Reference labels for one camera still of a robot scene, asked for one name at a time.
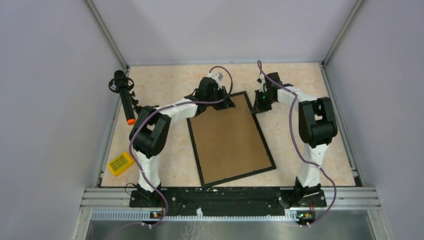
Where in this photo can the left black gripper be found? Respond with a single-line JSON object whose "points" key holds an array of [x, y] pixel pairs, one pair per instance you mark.
{"points": [[227, 102]]}

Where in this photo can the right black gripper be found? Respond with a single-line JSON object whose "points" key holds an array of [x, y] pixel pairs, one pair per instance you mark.
{"points": [[257, 107]]}

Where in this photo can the black picture frame brown backing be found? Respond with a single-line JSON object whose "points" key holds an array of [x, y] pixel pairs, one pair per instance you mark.
{"points": [[229, 144]]}

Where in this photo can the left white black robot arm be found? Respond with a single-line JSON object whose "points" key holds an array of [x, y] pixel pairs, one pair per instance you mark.
{"points": [[149, 135]]}

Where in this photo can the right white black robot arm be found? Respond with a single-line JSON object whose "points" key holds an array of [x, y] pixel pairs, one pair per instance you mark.
{"points": [[316, 126]]}

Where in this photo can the black microphone orange tip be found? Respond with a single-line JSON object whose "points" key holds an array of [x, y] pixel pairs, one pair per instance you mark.
{"points": [[122, 85]]}

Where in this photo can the yellow screw bit box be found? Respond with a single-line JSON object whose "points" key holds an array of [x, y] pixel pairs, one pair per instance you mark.
{"points": [[120, 164]]}

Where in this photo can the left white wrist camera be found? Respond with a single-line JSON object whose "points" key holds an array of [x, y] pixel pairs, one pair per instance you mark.
{"points": [[217, 78]]}

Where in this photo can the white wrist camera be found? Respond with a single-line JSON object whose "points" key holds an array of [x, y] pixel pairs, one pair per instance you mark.
{"points": [[217, 78], [263, 83]]}

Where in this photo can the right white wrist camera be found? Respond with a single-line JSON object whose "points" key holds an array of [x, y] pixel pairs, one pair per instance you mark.
{"points": [[263, 83]]}

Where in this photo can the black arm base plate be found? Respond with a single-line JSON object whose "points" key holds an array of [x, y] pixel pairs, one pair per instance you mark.
{"points": [[285, 197]]}

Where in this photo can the white slotted cable duct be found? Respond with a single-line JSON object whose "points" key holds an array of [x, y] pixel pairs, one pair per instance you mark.
{"points": [[147, 216]]}

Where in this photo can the aluminium front rail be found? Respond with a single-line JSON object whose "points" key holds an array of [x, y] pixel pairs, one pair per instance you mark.
{"points": [[345, 198]]}

